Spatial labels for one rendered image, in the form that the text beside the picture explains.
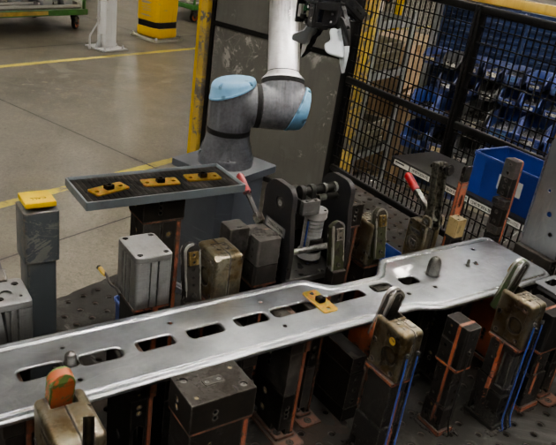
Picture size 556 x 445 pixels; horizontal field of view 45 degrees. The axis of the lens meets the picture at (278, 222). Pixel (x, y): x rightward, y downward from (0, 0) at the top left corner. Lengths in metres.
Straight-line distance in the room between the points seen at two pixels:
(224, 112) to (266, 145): 2.58
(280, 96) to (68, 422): 1.05
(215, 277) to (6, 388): 0.47
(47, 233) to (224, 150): 0.56
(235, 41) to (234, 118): 2.65
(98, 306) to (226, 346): 0.71
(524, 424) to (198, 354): 0.88
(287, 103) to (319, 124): 2.29
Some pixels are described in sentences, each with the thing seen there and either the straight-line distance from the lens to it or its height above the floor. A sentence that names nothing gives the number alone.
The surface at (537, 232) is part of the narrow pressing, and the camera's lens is 1.93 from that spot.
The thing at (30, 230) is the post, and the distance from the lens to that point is 1.39.
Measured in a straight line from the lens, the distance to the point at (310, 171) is 4.15.
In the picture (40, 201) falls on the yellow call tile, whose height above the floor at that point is 1.16.
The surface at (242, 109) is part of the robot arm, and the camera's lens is 1.73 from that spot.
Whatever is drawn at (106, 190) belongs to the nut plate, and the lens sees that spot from 1.43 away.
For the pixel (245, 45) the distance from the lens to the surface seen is 4.31.
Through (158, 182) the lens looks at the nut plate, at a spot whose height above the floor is 1.16.
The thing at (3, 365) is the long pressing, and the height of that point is 1.00.
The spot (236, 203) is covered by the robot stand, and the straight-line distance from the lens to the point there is 1.78.
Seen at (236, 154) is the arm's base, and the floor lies 1.15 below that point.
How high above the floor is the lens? 1.73
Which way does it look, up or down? 25 degrees down
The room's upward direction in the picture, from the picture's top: 8 degrees clockwise
